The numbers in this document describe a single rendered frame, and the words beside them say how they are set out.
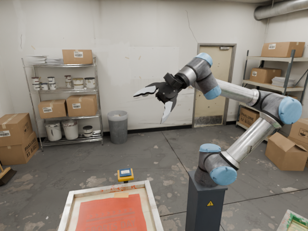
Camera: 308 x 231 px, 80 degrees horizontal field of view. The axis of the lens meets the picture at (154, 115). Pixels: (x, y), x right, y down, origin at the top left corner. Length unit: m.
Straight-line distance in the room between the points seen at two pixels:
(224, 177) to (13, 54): 4.33
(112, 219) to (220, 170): 0.74
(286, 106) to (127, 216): 1.07
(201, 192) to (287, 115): 0.59
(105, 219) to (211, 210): 0.66
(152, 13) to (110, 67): 1.44
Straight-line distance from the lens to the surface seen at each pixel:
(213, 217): 1.36
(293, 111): 1.03
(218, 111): 5.35
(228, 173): 1.00
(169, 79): 0.64
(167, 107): 0.68
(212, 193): 1.22
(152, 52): 4.36
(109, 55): 4.26
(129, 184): 1.51
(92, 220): 1.37
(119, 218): 1.34
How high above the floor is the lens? 1.94
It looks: 19 degrees down
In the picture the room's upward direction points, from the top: straight up
